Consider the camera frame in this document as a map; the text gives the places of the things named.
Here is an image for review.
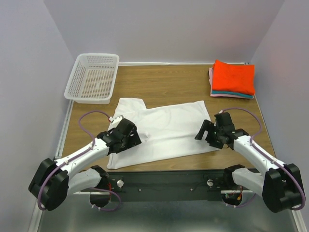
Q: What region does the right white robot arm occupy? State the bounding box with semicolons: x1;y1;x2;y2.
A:
195;111;306;213

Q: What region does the teal folded t shirt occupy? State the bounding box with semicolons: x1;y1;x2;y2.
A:
211;90;254;99

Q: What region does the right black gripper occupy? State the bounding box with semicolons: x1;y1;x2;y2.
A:
195;119;223;149

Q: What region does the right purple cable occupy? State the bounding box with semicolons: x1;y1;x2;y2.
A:
218;107;305;210

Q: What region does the purple cable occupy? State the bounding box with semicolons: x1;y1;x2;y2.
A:
38;111;122;212
218;107;305;210

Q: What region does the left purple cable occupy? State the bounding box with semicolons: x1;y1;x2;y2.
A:
38;111;122;212

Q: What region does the left aluminium side rail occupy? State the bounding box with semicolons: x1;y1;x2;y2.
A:
54;100;74;160

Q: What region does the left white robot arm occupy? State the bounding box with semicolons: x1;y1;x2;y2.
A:
28;116;141;211

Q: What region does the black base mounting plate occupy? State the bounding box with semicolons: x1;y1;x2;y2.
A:
79;169;259;203

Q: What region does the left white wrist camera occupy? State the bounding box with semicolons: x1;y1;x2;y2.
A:
108;115;124;125

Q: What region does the white plastic laundry basket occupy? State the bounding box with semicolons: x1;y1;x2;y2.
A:
64;53;119;104

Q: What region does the orange folded t shirt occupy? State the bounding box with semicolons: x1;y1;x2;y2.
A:
212;59;255;95

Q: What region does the white t shirt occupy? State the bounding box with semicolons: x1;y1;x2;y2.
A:
107;98;215;170

